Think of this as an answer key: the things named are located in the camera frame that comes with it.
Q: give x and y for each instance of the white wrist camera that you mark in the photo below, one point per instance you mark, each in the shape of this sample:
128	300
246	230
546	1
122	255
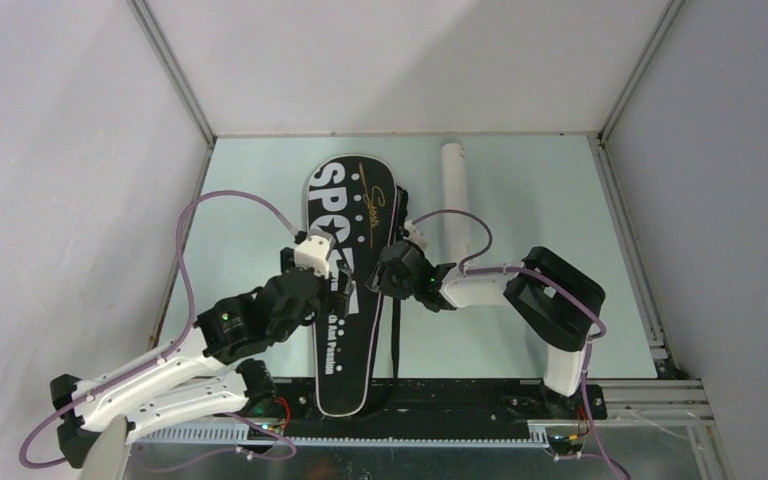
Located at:
411	233
312	251

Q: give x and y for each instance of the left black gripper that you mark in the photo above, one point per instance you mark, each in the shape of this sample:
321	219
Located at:
343	288

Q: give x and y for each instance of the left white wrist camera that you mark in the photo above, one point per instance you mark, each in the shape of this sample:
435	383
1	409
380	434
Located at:
312	251

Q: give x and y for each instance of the black sport racket bag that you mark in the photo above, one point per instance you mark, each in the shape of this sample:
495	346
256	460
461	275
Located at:
356	199

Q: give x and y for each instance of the white shuttlecock tube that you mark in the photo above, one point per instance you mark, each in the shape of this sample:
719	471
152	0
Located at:
457	228

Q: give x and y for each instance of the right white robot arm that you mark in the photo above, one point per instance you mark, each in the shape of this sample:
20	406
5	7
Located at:
558	302

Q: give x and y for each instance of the white slotted cable duct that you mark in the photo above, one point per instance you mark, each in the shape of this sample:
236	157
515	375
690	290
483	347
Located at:
228	434

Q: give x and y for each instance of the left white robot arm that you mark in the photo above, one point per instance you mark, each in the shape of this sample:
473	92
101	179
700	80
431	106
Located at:
214	367

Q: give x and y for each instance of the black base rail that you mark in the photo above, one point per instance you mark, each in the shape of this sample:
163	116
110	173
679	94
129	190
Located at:
429	409

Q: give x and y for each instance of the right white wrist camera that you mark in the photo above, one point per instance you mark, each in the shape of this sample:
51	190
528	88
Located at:
411	233

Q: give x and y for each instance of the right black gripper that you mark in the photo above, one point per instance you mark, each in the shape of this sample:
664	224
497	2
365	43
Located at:
380	281

